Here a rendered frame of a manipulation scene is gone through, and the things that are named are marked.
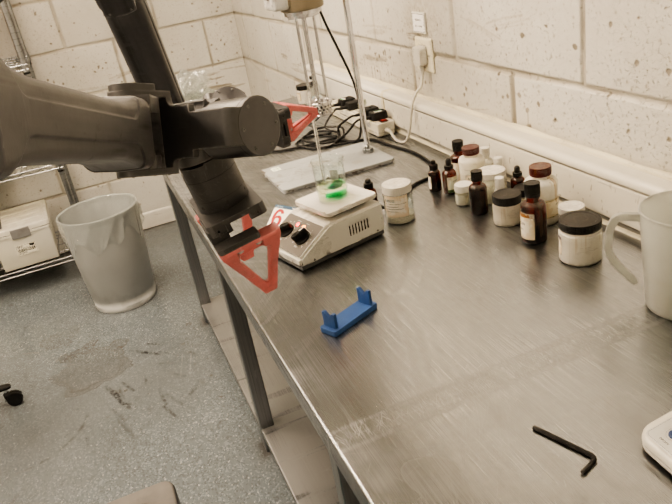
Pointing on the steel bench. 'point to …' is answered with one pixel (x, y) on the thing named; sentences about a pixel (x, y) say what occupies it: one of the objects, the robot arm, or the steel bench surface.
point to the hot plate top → (336, 203)
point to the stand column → (357, 77)
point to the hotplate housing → (337, 233)
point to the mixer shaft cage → (314, 70)
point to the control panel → (297, 230)
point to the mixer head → (295, 8)
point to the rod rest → (335, 324)
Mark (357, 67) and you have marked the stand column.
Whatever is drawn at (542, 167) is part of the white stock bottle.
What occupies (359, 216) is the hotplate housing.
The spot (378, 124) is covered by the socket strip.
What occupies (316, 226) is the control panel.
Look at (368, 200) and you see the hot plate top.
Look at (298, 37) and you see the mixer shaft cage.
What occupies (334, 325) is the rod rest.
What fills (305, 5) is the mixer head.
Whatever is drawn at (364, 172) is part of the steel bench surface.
